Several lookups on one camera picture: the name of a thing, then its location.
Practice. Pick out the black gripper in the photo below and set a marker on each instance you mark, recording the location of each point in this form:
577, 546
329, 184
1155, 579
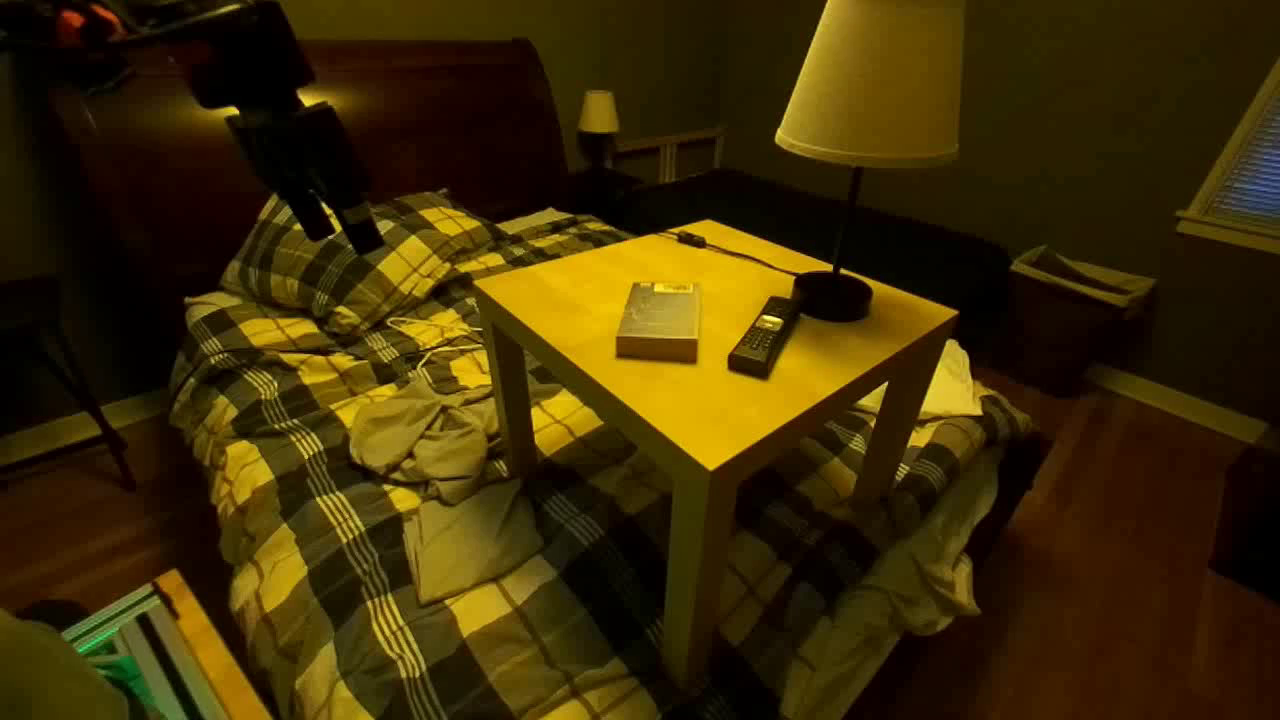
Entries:
310, 160

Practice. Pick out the black remote control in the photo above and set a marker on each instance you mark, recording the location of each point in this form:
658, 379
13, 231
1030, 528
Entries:
766, 336

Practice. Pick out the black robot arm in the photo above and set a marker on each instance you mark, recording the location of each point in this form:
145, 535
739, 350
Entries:
233, 53

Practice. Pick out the plaid checkered pillow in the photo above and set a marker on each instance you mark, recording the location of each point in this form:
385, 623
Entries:
420, 244

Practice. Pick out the dark wooden headboard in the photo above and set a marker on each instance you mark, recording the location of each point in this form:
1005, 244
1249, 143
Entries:
470, 118

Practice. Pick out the small background bedside lamp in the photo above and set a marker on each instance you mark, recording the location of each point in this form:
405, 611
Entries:
599, 126

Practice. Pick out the black tripod stand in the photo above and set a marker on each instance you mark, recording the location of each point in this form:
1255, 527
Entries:
31, 315

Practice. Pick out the plaid checkered duvet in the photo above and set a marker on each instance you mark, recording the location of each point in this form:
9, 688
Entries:
362, 598

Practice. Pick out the light wooden side table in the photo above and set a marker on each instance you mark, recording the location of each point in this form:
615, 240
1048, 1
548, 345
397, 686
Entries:
705, 426

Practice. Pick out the wooden framed box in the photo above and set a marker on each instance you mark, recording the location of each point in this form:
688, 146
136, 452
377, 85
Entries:
163, 648

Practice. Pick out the table lamp with white shade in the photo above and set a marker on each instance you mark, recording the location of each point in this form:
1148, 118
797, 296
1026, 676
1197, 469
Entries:
878, 89

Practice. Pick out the dark wicker basket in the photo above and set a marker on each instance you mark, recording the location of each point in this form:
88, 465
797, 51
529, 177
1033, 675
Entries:
1068, 315

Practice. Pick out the white framed window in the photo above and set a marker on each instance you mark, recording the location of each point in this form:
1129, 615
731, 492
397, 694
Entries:
1242, 191

